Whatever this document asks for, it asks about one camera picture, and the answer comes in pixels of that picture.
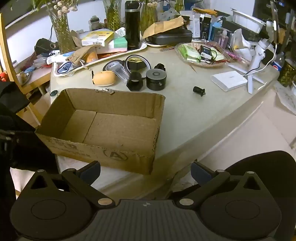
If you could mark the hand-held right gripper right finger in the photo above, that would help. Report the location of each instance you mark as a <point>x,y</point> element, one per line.
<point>200,172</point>

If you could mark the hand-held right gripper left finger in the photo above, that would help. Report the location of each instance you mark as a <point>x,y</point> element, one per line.
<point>90,172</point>

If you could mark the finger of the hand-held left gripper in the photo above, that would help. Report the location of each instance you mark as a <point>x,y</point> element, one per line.
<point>13,120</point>
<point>13,136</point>

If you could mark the brown cardboard box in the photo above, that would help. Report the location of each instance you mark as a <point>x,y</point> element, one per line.
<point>120,129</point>

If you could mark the small black lens part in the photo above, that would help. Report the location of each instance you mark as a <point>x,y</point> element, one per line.
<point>198,90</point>

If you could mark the orange oval case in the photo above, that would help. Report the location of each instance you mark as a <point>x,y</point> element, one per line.
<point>104,78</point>

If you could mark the black hexagonal part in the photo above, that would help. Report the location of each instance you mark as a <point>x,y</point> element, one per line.
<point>134,82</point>

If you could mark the clear plastic case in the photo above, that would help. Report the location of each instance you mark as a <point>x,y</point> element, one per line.
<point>121,74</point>

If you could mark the black cylinder speaker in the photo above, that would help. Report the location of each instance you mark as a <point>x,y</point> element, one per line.
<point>156,78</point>

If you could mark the small black knob part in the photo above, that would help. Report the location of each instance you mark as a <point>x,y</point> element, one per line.
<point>160,67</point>

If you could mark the yellow and black box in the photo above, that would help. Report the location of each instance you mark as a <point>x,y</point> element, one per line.
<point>135,63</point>

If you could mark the black cloth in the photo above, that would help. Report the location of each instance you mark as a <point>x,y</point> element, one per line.
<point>11,97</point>

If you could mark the wooden chair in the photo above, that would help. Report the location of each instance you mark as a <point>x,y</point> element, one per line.
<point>9,58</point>

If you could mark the blue oval packet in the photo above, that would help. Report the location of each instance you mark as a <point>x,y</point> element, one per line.
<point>64,67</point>

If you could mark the blue and white tube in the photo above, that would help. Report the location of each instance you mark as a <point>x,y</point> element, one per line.
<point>57,59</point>

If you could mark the black bag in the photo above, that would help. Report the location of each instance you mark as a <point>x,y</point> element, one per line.
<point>45,46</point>

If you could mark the white tray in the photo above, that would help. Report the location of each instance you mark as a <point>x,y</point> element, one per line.
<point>76,69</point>

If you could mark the white power bank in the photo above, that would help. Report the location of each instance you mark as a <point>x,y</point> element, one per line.
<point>229,80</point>

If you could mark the orange packet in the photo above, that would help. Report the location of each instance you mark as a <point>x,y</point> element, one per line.
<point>91,58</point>

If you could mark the glass vase with dried flowers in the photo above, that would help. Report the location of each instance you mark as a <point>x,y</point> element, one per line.
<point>62,32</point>

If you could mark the wooden toothpick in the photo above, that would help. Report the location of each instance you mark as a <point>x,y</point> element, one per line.
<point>193,68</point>

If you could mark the glass bowl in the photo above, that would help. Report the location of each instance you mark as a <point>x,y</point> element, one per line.
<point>203,64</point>

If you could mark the yellow and white box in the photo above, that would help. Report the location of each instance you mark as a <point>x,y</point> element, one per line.
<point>97,38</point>

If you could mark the red packet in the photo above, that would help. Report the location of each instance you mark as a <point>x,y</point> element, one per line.
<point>111,55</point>

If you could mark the black charger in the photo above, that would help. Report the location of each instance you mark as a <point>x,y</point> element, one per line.
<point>205,54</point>

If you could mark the pile of green packets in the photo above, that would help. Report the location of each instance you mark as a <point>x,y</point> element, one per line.
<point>190,53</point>

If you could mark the small glass jar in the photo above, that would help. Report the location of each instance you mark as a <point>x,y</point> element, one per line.
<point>94,23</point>

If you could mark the chopsticks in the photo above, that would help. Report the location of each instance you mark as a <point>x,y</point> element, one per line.
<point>167,48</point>

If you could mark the green and pink box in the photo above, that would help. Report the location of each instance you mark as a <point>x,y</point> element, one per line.
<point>118,44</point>

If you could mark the blue label soda bottle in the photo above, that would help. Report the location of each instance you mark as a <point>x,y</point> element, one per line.
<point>278,63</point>

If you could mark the pink soap bottle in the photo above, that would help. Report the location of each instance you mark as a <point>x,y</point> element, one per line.
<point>223,39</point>

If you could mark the white plate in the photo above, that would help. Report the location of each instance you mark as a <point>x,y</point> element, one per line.
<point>152,44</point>

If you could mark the white gimbal tripod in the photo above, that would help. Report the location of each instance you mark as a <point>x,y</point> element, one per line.
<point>262,49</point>

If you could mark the black zip case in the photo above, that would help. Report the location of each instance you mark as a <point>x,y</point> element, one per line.
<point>173,37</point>

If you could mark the white plastic bag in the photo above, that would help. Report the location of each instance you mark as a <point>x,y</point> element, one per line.
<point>240,39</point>

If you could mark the blue carton box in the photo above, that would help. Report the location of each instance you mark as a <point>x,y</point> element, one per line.
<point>215,31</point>

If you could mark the glass vase with green stems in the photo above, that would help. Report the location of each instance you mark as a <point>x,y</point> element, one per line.
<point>149,16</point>
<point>112,16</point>

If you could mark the white carton box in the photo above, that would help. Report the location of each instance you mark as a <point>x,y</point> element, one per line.
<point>196,25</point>

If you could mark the brown paper envelope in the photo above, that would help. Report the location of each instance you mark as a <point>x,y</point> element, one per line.
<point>164,25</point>

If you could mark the black thermos bottle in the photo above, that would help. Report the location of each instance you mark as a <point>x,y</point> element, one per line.
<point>132,25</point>

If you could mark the white food container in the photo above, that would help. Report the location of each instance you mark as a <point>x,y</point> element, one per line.
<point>247,20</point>

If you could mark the phone on gimbal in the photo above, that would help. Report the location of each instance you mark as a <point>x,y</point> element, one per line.
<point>274,20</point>

